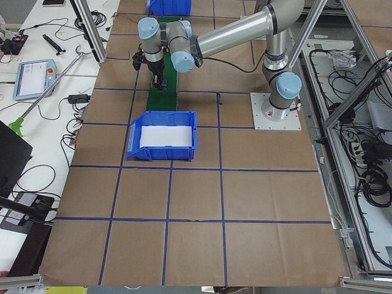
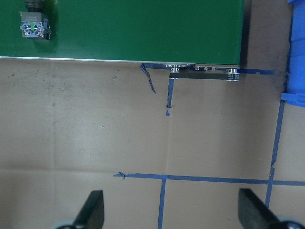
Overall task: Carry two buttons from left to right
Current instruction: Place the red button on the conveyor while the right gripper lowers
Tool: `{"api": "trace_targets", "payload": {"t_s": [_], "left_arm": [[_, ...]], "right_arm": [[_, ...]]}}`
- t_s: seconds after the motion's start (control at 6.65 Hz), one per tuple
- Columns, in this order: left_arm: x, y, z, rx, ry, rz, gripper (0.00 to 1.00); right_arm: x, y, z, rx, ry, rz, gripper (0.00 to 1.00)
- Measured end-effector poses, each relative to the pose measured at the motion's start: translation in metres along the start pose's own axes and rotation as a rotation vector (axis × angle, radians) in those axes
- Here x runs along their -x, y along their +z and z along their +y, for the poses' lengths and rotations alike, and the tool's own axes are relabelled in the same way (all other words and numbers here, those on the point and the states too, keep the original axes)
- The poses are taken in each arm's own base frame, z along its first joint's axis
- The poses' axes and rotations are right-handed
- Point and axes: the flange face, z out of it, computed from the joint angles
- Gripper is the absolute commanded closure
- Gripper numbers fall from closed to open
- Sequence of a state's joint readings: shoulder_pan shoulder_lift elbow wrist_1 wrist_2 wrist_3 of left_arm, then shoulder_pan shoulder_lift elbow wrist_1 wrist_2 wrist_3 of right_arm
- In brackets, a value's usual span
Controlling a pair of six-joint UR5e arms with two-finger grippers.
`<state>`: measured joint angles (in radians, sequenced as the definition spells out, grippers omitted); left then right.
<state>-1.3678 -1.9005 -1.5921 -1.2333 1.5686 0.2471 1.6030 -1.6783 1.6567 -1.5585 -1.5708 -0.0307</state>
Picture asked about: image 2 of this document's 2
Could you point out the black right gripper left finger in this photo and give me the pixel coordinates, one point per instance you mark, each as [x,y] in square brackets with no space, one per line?
[91,215]

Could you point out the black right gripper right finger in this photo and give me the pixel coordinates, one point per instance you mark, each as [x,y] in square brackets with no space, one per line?
[253,213]

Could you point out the red push button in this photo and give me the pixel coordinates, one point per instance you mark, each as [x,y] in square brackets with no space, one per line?
[35,24]

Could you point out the blue bin robot right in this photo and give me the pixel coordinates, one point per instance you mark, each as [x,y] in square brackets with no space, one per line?
[295,94]

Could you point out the green conveyor belt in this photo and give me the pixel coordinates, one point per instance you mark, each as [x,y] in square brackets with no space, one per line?
[199,35]

